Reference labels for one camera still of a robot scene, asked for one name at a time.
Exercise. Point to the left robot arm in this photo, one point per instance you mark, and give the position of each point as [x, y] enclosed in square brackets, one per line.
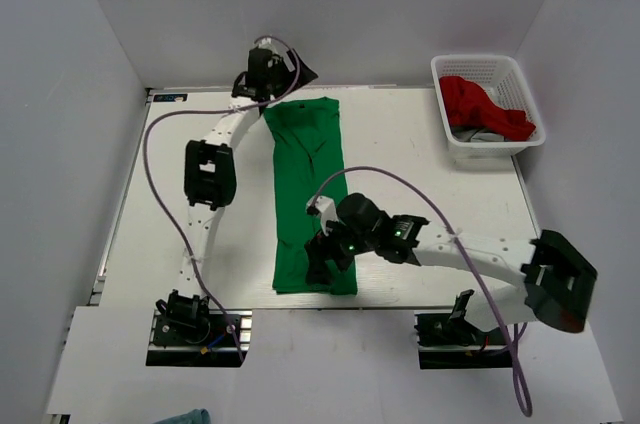
[210, 181]

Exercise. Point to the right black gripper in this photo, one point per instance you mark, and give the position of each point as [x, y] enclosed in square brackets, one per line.
[323, 249]

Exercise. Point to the grey t shirt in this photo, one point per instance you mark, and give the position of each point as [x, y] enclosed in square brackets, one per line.
[476, 135]

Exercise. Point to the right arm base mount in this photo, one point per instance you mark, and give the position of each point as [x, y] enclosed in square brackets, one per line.
[443, 347]

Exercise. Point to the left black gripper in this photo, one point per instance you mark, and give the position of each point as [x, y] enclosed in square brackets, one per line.
[307, 75]

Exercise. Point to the blue cloth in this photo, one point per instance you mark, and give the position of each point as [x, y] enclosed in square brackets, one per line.
[196, 416]

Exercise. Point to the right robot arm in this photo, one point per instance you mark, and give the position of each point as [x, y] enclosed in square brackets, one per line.
[546, 279]

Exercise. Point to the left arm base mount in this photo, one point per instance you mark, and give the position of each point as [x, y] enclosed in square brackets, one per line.
[212, 345]

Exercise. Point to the green t shirt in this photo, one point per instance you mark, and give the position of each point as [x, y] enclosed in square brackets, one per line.
[307, 150]

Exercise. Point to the red t shirt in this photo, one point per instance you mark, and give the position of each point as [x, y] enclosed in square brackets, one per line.
[468, 106]

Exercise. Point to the blue label sticker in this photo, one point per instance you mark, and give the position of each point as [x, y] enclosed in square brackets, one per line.
[170, 97]

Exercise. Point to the white plastic basket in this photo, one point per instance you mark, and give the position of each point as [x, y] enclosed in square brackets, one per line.
[501, 79]

